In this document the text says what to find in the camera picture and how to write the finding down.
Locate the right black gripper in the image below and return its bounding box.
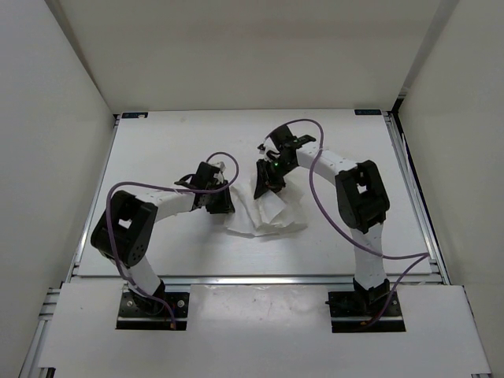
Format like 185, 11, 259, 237
254, 156, 297, 200

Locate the white pleated skirt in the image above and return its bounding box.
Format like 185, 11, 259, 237
224, 177, 308, 237

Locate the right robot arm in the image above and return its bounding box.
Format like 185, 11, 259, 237
254, 124, 390, 315

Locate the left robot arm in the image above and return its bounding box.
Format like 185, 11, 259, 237
91, 161, 235, 315

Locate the right blue label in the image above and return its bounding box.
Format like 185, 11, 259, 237
354, 109, 382, 116

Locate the blue label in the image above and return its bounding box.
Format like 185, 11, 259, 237
354, 109, 382, 116
121, 112, 149, 119

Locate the left blue label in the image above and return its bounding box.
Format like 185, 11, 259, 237
121, 112, 149, 119

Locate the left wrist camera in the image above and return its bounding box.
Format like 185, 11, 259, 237
213, 161, 226, 173

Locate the front aluminium rail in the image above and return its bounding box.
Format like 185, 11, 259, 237
162, 275, 353, 287

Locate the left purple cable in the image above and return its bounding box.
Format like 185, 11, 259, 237
106, 152, 240, 330

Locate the purple cable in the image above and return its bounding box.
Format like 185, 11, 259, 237
285, 118, 430, 328
106, 152, 240, 330

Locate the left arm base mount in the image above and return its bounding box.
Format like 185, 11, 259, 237
116, 285, 190, 332

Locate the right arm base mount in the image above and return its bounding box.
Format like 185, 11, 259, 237
325, 280, 406, 334

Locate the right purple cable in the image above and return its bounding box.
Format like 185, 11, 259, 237
285, 118, 430, 328

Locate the left aluminium frame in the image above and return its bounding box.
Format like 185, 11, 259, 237
17, 220, 87, 378

